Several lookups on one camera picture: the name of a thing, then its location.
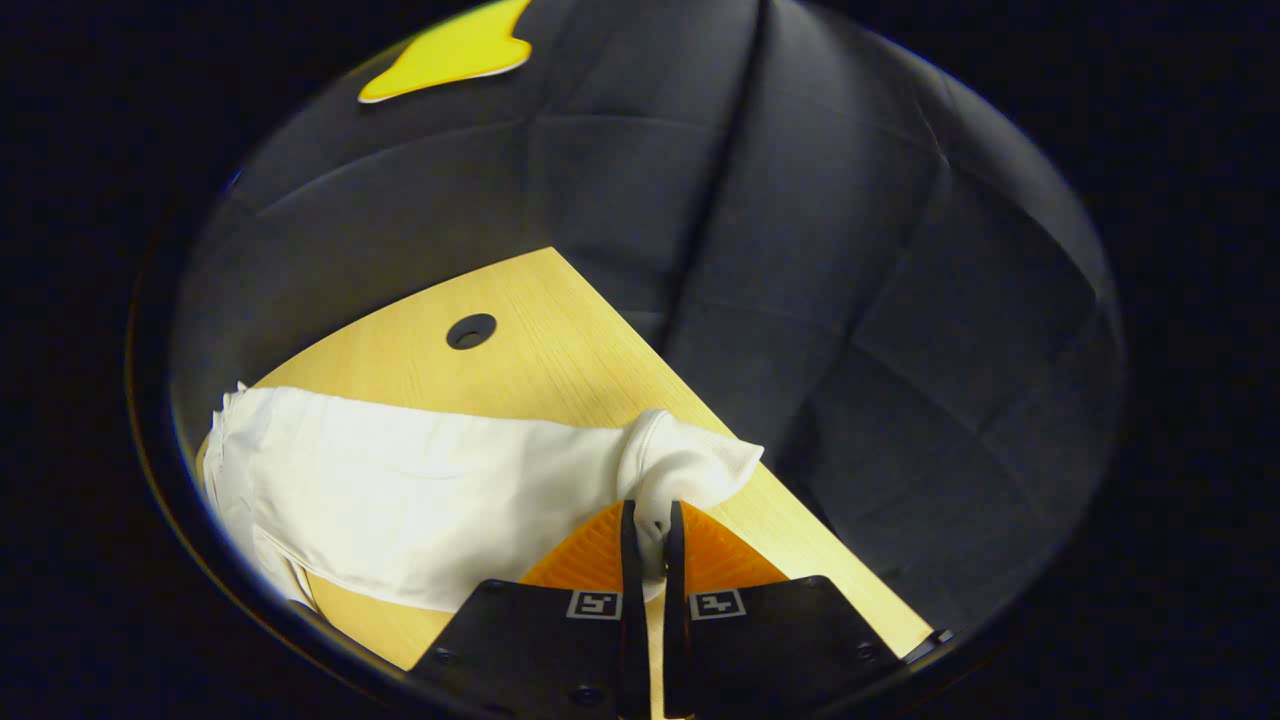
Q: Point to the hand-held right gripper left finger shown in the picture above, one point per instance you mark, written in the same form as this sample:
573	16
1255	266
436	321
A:
631	570

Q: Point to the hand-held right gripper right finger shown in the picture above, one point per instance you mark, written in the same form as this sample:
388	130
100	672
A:
675	580

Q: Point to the cream white sweatshirt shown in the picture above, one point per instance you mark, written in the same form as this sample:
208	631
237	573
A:
400	490

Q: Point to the black backdrop cloth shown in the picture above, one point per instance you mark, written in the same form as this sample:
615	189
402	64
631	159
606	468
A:
850	300

